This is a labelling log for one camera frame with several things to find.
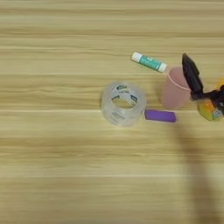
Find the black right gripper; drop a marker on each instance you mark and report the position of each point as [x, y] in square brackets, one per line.
[215, 95]

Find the orange juice bottle white cap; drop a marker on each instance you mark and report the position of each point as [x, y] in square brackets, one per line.
[210, 112]

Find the purple eraser block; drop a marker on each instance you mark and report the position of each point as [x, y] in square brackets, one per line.
[160, 115]

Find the clear tape roll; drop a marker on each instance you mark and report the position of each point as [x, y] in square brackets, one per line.
[116, 115]

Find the pink plastic cup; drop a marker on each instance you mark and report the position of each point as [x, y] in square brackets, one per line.
[175, 90]

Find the green white glue stick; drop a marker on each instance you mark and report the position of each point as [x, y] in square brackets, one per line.
[149, 62]

